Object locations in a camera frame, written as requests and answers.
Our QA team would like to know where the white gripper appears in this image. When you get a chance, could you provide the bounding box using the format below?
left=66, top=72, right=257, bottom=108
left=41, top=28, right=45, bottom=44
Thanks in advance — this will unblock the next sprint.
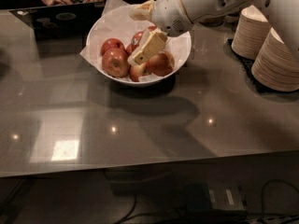
left=128, top=0, right=193, bottom=65

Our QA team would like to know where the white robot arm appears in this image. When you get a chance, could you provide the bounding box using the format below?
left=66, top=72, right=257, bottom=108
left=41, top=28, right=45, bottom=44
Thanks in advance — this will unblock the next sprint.
left=130, top=0, right=299, bottom=58

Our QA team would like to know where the centre red apple with sticker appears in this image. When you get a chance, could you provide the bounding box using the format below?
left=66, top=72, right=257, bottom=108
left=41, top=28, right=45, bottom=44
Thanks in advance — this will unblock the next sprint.
left=126, top=31, right=144, bottom=55

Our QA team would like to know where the front yellow-red apple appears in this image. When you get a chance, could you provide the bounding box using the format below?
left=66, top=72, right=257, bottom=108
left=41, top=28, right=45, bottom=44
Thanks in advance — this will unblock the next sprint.
left=129, top=63, right=149, bottom=82

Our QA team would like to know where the white bowl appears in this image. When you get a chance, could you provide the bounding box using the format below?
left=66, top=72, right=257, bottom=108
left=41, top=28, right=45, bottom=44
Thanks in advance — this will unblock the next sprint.
left=85, top=3, right=192, bottom=88

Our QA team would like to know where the white paper liner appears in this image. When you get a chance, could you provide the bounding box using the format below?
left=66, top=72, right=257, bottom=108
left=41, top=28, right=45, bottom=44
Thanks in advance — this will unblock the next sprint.
left=79, top=0, right=188, bottom=83

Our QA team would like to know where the black laptop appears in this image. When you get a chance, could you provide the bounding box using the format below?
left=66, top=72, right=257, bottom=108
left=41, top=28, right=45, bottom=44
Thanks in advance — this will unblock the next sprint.
left=8, top=1, right=106, bottom=42

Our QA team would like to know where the front stack of paper bowls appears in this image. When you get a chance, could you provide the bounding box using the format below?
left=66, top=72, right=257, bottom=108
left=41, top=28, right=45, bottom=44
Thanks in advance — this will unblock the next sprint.
left=251, top=28, right=299, bottom=92

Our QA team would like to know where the black box under table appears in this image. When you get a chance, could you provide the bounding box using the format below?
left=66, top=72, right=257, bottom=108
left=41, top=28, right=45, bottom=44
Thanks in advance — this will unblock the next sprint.
left=184, top=183, right=248, bottom=213

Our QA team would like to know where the black cable on floor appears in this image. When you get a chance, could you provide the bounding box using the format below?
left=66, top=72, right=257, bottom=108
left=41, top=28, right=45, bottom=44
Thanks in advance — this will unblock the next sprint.
left=102, top=170, right=299, bottom=224

